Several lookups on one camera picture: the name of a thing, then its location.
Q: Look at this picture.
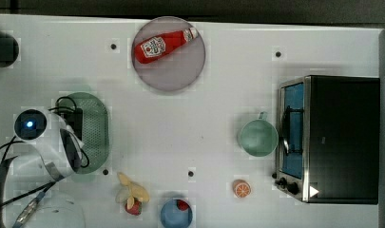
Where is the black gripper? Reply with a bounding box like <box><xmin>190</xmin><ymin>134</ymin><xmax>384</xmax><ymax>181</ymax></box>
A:
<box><xmin>61</xmin><ymin>108</ymin><xmax>83</xmax><ymax>139</ymax></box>

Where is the green plastic strainer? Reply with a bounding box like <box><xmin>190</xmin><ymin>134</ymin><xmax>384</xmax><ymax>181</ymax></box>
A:
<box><xmin>55</xmin><ymin>92</ymin><xmax>109</xmax><ymax>174</ymax></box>

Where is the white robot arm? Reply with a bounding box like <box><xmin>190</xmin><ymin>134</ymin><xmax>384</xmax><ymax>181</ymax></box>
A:
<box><xmin>0</xmin><ymin>108</ymin><xmax>85</xmax><ymax>228</ymax></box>

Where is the peeled banana toy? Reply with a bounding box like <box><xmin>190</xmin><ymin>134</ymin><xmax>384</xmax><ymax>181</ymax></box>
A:
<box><xmin>115</xmin><ymin>172</ymin><xmax>150</xmax><ymax>209</ymax></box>

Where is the black cylinder container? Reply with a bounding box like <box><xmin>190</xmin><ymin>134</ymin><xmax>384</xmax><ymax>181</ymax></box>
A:
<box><xmin>0</xmin><ymin>30</ymin><xmax>19</xmax><ymax>67</ymax></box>

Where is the red ketchup bottle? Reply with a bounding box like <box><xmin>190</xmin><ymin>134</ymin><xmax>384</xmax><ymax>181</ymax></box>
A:
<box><xmin>133</xmin><ymin>28</ymin><xmax>199</xmax><ymax>64</ymax></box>

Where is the red strawberry toy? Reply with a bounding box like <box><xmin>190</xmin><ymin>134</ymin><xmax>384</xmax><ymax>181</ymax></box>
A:
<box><xmin>125</xmin><ymin>199</ymin><xmax>142</xmax><ymax>216</ymax></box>

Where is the blue bowl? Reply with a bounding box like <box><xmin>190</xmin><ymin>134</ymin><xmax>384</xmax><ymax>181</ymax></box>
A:
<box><xmin>160</xmin><ymin>199</ymin><xmax>193</xmax><ymax>228</ymax></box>

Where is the orange slice toy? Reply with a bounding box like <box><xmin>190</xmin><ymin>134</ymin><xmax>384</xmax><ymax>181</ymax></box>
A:
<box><xmin>232</xmin><ymin>180</ymin><xmax>251</xmax><ymax>198</ymax></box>

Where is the green plastic cup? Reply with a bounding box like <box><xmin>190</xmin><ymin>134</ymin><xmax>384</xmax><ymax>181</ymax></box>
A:
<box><xmin>238</xmin><ymin>112</ymin><xmax>279</xmax><ymax>157</ymax></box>

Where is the black toaster oven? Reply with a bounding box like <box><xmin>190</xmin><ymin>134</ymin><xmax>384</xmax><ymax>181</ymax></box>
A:
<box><xmin>273</xmin><ymin>75</ymin><xmax>380</xmax><ymax>204</ymax></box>

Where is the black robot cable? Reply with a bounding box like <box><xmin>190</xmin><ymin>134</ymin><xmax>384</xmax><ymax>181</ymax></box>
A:
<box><xmin>0</xmin><ymin>95</ymin><xmax>90</xmax><ymax>228</ymax></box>

